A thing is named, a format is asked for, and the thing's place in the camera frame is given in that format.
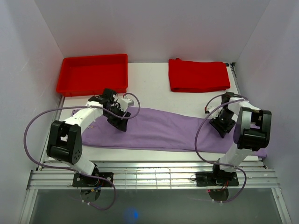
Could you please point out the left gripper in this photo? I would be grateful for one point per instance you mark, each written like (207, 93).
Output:
(121, 124)

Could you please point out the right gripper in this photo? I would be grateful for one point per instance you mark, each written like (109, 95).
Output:
(221, 128)

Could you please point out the purple trousers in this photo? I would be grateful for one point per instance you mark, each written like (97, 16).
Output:
(157, 130)

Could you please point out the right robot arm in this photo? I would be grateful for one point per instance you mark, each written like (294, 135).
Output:
(252, 128)

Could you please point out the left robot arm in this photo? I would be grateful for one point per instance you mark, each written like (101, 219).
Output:
(65, 139)

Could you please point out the folded red trousers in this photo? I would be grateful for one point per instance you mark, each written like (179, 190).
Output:
(197, 77)

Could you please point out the red plastic tray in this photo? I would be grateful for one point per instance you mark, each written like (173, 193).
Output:
(90, 75)

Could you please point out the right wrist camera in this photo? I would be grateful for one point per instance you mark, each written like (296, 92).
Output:
(211, 109)

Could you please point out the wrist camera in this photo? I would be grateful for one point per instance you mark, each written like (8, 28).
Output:
(124, 103)
(211, 109)

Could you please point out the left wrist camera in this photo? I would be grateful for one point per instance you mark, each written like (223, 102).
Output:
(124, 103)

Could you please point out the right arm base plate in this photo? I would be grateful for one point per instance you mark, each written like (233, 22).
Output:
(206, 179)

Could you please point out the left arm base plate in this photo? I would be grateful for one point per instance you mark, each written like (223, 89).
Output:
(82, 181)

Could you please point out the aluminium frame rail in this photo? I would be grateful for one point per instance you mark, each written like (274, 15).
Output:
(155, 175)

